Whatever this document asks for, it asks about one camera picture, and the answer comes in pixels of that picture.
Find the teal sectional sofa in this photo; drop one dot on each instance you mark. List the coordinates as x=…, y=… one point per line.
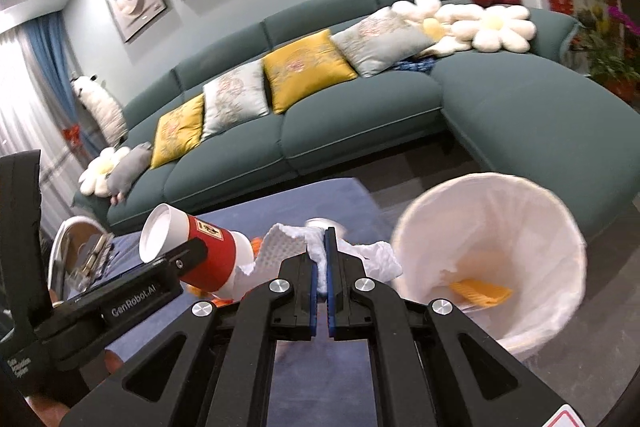
x=525, y=107

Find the yellow embroidered pillow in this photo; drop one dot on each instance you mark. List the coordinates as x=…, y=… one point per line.
x=177, y=132
x=305, y=69

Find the person's left hand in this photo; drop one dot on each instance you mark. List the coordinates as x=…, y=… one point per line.
x=112, y=362

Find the red hanging ornament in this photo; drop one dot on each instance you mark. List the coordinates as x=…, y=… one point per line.
x=72, y=134

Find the grey embroidered pillow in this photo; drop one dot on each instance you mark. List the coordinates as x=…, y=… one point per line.
x=235, y=99
x=380, y=42

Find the blue curtain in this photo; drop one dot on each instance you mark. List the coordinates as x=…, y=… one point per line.
x=50, y=57

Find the grey plush mouse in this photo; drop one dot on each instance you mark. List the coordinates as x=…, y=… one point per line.
x=127, y=169

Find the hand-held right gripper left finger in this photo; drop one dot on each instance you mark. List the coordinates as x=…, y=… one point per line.
x=312, y=289

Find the white plush animal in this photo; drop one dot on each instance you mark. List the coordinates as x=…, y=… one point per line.
x=102, y=112

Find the white embossed paper towel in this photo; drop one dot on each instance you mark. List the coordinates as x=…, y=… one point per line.
x=272, y=252

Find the white lined waste bin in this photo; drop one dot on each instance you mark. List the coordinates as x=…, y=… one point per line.
x=500, y=217

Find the red and white paper cup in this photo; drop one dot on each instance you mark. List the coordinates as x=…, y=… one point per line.
x=220, y=259

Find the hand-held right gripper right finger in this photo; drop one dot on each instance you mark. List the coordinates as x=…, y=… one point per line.
x=330, y=279

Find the blue patterned cloth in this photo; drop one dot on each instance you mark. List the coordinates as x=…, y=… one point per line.
x=412, y=66

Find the white sheer curtain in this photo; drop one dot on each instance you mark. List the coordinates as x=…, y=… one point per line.
x=25, y=107

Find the potted flowering plant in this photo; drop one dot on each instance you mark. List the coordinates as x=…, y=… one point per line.
x=612, y=57

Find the yellow ridged wrapper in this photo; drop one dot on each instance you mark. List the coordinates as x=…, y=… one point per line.
x=480, y=293

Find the white flower cushion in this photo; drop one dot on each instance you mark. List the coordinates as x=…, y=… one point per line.
x=425, y=14
x=495, y=27
x=97, y=172

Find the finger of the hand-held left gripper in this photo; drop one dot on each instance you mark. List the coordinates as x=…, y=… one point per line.
x=182, y=257

